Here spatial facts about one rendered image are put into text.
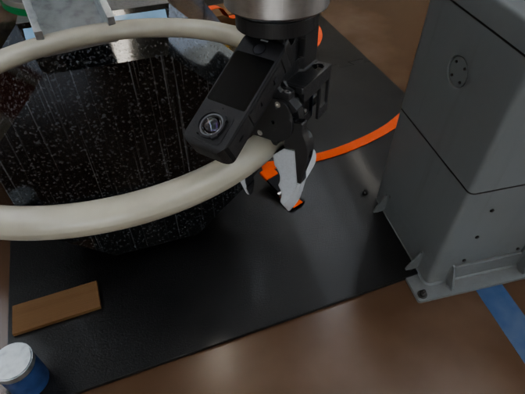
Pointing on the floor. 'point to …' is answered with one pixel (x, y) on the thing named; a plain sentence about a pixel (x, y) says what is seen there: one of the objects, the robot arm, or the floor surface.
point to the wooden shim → (55, 308)
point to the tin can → (22, 370)
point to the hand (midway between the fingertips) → (265, 196)
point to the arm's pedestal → (462, 151)
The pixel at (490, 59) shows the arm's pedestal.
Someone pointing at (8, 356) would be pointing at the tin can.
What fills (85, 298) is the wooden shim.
